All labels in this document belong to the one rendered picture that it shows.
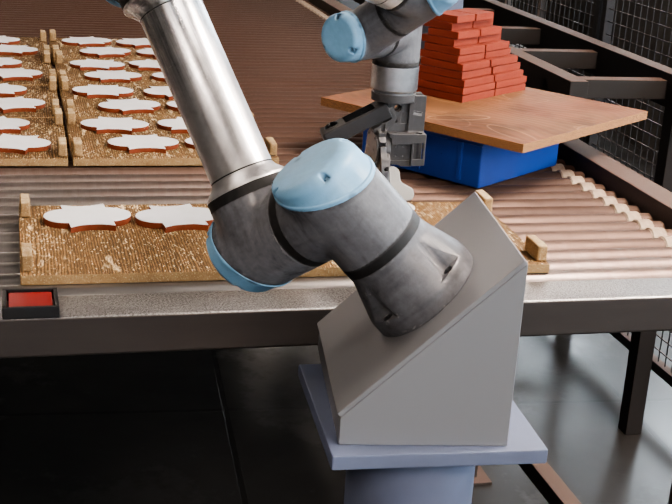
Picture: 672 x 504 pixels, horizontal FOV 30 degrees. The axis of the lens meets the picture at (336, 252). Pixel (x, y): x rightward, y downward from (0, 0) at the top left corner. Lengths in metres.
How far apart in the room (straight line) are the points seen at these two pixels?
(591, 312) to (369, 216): 0.58
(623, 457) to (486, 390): 2.04
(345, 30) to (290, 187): 0.44
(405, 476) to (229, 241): 0.37
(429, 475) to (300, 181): 0.41
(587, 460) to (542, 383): 0.49
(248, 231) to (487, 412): 0.37
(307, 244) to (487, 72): 1.31
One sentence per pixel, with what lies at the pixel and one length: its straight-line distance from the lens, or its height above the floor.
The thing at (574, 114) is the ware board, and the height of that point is 1.04.
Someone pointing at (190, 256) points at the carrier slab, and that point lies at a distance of 1.95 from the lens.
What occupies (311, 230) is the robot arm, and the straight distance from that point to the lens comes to 1.51.
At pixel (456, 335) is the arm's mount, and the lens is 1.49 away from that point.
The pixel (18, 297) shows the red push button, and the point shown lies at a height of 0.93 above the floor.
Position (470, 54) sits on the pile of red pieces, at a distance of 2.73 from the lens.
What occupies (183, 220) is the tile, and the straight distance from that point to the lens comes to 2.09.
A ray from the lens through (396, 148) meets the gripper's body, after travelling 2.02.
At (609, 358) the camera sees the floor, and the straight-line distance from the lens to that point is 4.19.
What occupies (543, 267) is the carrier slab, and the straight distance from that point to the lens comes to 2.03.
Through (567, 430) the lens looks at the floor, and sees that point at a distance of 3.65.
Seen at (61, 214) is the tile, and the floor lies 0.95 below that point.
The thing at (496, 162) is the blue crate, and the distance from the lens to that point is 2.52.
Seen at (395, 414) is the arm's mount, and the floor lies 0.91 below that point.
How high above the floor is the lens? 1.57
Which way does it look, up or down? 19 degrees down
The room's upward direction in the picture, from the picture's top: 4 degrees clockwise
